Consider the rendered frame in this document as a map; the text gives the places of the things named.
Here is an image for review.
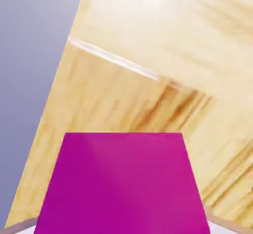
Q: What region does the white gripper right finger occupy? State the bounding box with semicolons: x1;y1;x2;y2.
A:
204;203;253;234

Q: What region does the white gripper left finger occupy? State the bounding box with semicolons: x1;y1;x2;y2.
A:
0;217;39;234

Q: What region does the small magenta cube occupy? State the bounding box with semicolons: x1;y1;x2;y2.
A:
33;132;211;234

